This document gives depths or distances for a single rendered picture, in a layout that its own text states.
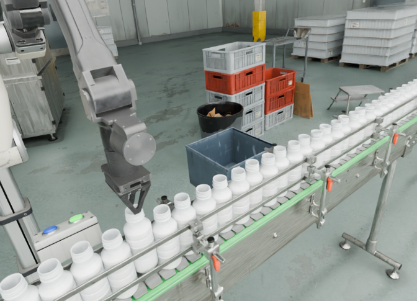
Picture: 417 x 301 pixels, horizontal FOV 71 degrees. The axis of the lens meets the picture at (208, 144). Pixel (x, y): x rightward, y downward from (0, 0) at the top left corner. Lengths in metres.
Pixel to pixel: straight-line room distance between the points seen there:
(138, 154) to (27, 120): 3.91
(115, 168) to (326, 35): 7.37
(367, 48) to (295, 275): 5.85
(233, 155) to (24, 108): 3.18
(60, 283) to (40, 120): 3.77
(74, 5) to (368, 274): 2.07
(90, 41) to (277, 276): 1.79
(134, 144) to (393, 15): 6.75
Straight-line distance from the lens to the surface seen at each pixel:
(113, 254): 0.66
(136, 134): 0.47
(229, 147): 1.62
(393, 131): 1.32
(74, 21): 0.55
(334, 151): 1.15
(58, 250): 0.79
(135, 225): 0.66
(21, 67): 4.19
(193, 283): 0.81
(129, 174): 0.57
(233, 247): 0.85
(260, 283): 2.01
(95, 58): 0.53
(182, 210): 0.71
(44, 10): 1.00
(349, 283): 2.11
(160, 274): 0.77
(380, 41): 7.14
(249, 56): 3.25
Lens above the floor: 1.58
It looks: 27 degrees down
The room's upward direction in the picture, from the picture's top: 4 degrees counter-clockwise
